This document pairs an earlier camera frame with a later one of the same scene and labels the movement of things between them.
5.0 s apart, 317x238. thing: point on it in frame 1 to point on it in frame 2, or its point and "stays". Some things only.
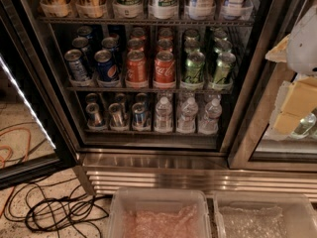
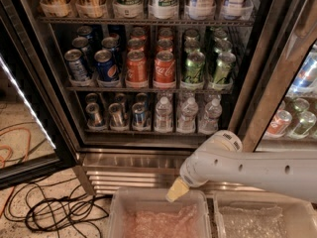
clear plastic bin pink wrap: [158, 212] stays
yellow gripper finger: [278, 53] to [176, 190]
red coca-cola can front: [164, 67] stays
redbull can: [140, 121] stays
